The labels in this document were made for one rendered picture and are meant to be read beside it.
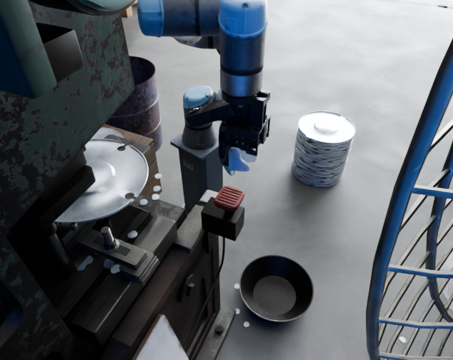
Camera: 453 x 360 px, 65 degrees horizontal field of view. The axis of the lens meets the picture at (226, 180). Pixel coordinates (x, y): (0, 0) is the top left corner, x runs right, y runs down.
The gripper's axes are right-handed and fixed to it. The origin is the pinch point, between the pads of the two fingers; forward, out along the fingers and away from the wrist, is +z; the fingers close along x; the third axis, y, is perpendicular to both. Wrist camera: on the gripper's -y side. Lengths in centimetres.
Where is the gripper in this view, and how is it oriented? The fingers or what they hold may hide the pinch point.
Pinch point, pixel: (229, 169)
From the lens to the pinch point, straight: 78.1
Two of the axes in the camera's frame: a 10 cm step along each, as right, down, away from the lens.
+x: 4.1, -6.2, 6.7
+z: 0.0, 7.3, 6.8
